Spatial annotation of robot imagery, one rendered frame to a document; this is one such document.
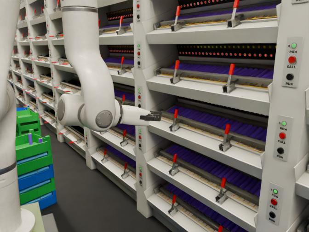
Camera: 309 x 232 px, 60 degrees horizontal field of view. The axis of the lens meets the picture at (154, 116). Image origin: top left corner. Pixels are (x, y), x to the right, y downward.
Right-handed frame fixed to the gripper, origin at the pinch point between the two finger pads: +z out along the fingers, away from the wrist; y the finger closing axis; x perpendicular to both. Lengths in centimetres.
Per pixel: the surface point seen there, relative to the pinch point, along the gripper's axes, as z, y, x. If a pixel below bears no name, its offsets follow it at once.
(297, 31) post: 11.0, 35.4, 29.1
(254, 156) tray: 22.4, 24.9, -6.6
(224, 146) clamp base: 19.5, 15.4, -6.3
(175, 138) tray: 20.2, -9.7, -10.3
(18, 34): 10, -310, 40
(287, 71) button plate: 12.9, 34.2, 19.6
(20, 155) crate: -25, -69, -36
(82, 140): 32, -127, -45
